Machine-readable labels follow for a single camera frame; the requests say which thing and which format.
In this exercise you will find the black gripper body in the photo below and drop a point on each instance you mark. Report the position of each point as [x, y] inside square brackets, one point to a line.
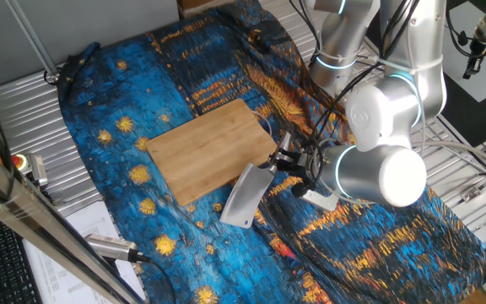
[312, 162]

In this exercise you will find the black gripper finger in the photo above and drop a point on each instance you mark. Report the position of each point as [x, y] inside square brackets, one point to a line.
[289, 168]
[283, 156]

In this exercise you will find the steel cleaver knife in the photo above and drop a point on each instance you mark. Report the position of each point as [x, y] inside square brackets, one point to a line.
[247, 198]

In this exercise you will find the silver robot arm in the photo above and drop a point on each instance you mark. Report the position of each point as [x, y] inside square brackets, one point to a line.
[395, 126]

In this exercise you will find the bamboo cutting board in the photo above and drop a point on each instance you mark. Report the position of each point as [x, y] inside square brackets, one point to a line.
[209, 152]

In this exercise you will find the starry night print tablecloth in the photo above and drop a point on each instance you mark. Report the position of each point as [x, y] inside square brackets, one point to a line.
[142, 105]

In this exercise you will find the printed white paper sheet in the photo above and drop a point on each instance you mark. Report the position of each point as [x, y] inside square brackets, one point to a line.
[78, 262]

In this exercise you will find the red emergency stop button box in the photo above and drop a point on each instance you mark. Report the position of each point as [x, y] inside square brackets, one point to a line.
[32, 166]

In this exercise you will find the grey metal rod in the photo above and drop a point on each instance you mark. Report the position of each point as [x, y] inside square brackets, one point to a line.
[32, 38]

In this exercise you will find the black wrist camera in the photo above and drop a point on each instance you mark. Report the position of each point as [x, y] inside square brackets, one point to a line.
[302, 189]

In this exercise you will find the white camera mounting bracket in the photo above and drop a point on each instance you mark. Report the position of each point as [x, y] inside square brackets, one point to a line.
[323, 202]

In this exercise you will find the aluminium frame beam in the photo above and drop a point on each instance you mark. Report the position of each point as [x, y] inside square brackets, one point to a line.
[36, 219]

